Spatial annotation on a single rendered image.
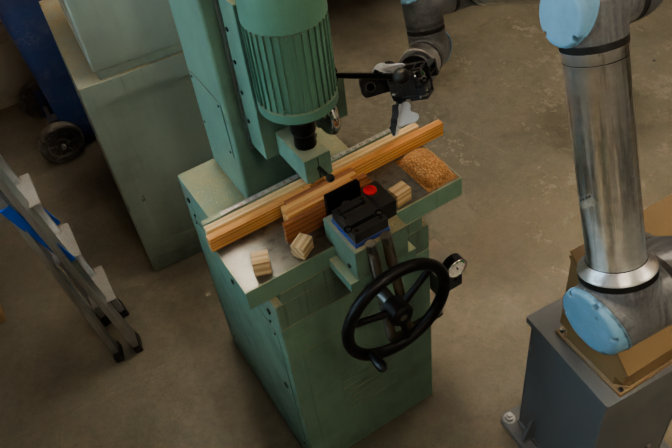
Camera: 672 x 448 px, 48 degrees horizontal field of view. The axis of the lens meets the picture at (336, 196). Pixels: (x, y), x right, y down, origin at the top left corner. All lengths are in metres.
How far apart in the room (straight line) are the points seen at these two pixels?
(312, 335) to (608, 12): 1.05
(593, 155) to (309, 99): 0.56
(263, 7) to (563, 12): 0.53
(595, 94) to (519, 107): 2.19
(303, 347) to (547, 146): 1.75
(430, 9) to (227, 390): 1.46
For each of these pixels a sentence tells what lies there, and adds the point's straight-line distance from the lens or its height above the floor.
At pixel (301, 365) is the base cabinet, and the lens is 1.98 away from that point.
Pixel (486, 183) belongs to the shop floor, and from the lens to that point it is 3.16.
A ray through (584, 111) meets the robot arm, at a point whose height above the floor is 1.34.
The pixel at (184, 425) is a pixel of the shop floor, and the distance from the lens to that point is 2.61.
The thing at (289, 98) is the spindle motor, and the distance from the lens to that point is 1.55.
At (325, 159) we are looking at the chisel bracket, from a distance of 1.72.
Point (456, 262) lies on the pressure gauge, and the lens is 1.96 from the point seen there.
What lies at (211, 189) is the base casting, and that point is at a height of 0.80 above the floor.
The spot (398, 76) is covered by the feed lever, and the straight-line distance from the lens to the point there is 1.50.
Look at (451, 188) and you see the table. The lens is 1.87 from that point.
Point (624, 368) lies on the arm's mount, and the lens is 1.86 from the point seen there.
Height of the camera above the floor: 2.19
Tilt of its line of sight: 44 degrees down
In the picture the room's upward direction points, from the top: 8 degrees counter-clockwise
